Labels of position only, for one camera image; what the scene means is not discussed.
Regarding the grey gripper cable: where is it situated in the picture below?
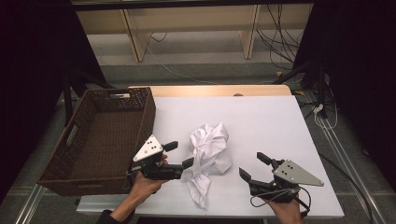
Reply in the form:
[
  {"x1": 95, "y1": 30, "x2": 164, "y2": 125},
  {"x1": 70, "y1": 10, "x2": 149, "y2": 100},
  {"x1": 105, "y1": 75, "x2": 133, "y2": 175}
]
[{"x1": 249, "y1": 186, "x2": 312, "y2": 217}]

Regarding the long white floor cable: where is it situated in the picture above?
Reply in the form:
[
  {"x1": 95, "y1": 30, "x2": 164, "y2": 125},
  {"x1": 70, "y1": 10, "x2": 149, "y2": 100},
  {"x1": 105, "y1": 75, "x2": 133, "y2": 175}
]
[{"x1": 142, "y1": 32, "x2": 219, "y2": 86}]

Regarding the brown woven basket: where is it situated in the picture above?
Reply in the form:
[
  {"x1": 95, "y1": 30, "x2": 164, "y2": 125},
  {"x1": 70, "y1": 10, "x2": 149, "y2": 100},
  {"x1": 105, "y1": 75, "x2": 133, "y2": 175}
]
[{"x1": 36, "y1": 87, "x2": 157, "y2": 197}]

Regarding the light wooden shelf unit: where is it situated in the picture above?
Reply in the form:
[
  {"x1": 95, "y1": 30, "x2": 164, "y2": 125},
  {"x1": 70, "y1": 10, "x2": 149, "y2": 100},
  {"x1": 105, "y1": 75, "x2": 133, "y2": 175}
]
[{"x1": 71, "y1": 0, "x2": 313, "y2": 63}]

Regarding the person's right hand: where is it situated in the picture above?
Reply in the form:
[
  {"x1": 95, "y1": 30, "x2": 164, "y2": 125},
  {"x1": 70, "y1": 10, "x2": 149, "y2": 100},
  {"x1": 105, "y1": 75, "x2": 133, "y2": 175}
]
[{"x1": 265, "y1": 199, "x2": 304, "y2": 224}]

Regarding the white cloth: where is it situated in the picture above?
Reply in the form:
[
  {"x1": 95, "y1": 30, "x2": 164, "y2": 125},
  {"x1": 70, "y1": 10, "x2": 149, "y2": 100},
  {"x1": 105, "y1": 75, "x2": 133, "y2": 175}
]
[{"x1": 181, "y1": 121, "x2": 233, "y2": 210}]

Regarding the person's left hand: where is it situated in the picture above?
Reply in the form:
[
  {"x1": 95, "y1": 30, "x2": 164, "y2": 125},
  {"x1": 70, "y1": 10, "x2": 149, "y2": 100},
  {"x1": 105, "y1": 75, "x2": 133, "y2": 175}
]
[{"x1": 129, "y1": 169, "x2": 171, "y2": 203}]

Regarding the black floor cable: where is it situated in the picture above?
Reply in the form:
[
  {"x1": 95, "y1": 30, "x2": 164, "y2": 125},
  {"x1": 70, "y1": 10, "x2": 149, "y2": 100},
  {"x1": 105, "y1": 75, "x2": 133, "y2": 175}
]
[{"x1": 317, "y1": 151, "x2": 375, "y2": 224}]

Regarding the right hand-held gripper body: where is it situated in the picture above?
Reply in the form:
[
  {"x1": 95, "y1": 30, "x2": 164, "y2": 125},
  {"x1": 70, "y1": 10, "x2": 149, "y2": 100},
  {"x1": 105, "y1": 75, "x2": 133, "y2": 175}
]
[{"x1": 248, "y1": 158, "x2": 325, "y2": 204}]

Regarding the black cable bundle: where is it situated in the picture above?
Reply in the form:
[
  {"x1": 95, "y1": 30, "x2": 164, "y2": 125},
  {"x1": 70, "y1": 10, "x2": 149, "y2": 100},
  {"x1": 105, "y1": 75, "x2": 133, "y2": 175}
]
[{"x1": 255, "y1": 4, "x2": 304, "y2": 71}]

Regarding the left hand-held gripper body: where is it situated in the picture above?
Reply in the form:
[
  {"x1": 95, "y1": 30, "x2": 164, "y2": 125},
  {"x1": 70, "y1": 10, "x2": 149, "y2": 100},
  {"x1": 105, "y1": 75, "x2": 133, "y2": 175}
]
[{"x1": 128, "y1": 133, "x2": 185, "y2": 182}]

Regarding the white looped cable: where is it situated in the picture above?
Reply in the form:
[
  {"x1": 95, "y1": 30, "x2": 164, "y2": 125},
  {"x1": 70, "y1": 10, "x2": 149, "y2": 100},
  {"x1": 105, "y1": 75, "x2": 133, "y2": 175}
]
[{"x1": 312, "y1": 87, "x2": 339, "y2": 131}]

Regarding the black tripod stand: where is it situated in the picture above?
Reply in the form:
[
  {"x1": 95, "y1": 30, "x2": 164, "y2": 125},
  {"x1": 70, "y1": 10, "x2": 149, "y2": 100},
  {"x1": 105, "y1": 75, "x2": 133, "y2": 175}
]
[
  {"x1": 273, "y1": 61, "x2": 329, "y2": 119},
  {"x1": 61, "y1": 68, "x2": 114, "y2": 126}
]

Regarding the black curtain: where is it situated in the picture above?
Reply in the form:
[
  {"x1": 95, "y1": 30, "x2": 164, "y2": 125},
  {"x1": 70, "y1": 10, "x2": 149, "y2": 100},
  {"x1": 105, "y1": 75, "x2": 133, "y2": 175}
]
[
  {"x1": 293, "y1": 0, "x2": 396, "y2": 188},
  {"x1": 0, "y1": 0, "x2": 107, "y2": 195}
]

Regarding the aluminium floor rail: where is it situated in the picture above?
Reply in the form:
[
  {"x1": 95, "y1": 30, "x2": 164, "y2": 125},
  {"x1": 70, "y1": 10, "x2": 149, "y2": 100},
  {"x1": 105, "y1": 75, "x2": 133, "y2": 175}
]
[
  {"x1": 319, "y1": 117, "x2": 388, "y2": 224},
  {"x1": 13, "y1": 184, "x2": 45, "y2": 224}
]

